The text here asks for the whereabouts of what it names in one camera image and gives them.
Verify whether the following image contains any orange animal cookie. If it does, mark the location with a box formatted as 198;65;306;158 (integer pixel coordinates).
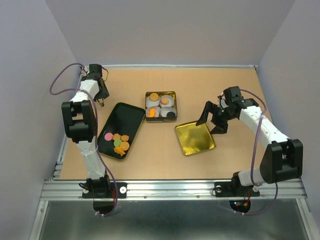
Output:
112;133;121;141

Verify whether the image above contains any white paper cup back right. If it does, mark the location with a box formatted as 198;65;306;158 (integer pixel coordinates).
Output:
160;95;175;108

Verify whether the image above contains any white paper cup front right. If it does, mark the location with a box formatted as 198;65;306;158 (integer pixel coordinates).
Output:
160;107;177;118

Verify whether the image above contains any white paper cup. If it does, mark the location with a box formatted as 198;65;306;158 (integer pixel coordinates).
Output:
146;106;161;118
160;95;175;108
145;96;160;108
160;107;177;118

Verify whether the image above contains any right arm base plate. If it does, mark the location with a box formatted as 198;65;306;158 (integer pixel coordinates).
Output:
212;181;260;198

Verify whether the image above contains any black cookie tray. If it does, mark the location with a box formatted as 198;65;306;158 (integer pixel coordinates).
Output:
97;102;145;160

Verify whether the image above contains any green round cookie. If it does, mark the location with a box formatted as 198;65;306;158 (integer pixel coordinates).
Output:
113;139;123;147

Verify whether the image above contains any black sandwich cookie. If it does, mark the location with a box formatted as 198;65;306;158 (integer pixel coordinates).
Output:
166;111;176;119

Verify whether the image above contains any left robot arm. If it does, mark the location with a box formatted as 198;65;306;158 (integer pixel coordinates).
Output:
61;64;112;199

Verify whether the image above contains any gold tin lid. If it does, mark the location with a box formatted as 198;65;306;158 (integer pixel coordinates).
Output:
175;121;216;156

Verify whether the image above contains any gold square tin box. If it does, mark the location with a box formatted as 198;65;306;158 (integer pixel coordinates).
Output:
145;91;178;123

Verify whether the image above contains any orange blob cookie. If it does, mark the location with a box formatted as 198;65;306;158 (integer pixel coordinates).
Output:
120;134;130;142

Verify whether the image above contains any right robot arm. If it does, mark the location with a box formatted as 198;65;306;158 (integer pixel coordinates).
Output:
196;86;304;196

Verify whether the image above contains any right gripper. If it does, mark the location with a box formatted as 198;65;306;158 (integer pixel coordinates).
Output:
195;100;236;134

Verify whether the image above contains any white paper cup back left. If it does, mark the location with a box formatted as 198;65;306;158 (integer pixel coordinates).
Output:
145;96;160;108

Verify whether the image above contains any white paper cup front left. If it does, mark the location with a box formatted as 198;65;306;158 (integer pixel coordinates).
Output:
146;106;161;118

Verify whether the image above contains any round tan biscuit cookie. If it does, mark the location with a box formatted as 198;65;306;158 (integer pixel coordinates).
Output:
149;92;159;102

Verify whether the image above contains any aluminium front rail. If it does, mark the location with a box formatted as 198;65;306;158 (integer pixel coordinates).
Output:
40;179;307;202

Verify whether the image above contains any orange round cookie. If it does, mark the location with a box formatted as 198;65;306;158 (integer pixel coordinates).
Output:
161;98;169;104

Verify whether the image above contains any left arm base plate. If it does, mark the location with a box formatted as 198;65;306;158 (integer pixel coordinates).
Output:
81;182;128;199

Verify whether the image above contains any orange fish cookie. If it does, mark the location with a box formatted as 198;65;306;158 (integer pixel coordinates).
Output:
148;108;157;118

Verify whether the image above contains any pink round cookie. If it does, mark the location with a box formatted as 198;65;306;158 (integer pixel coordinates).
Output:
104;132;113;142

